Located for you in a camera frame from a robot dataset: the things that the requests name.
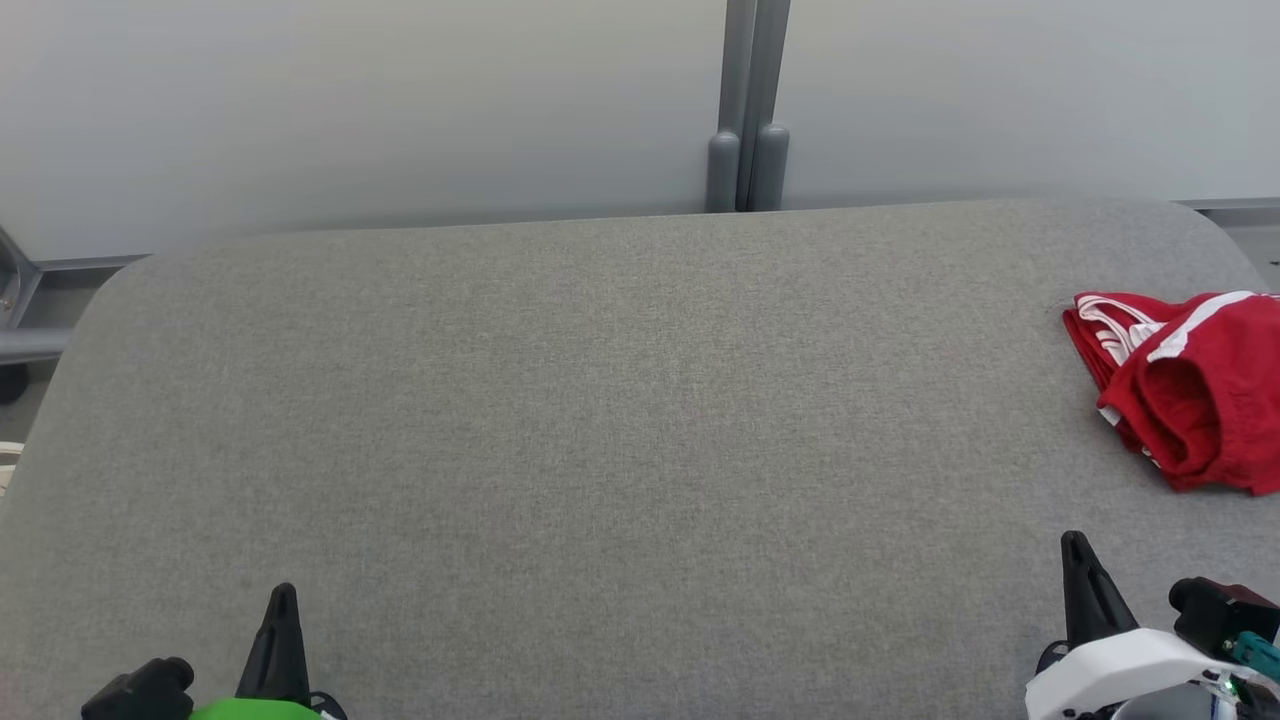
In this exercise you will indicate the clear curved plastic part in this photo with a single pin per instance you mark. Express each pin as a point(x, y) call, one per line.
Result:
point(12, 280)

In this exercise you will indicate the grey partition base rail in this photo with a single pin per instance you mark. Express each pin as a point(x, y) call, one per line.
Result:
point(60, 300)

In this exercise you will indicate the black caster wheel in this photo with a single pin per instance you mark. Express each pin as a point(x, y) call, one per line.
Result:
point(12, 385)

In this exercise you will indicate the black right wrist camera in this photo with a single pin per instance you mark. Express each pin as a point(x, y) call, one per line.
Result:
point(1225, 610)

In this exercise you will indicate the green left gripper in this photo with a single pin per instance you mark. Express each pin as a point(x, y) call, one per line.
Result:
point(255, 711)

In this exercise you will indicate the white round object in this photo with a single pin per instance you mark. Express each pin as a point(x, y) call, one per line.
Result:
point(8, 468)

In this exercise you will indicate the red t-shirt with white sleeves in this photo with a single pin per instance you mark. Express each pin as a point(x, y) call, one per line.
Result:
point(1090, 335)

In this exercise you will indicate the grey partition post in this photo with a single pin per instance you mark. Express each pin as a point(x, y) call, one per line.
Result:
point(770, 165)
point(722, 170)

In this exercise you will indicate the red shorts with white stripe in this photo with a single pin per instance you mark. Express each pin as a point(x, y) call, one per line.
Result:
point(1200, 420)

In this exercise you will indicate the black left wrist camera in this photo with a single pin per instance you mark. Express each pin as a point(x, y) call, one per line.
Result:
point(140, 695)

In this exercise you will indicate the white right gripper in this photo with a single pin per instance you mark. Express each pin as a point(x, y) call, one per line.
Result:
point(1110, 670)

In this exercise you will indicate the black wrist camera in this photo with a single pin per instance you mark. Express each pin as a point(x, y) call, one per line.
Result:
point(1225, 610)
point(140, 695)

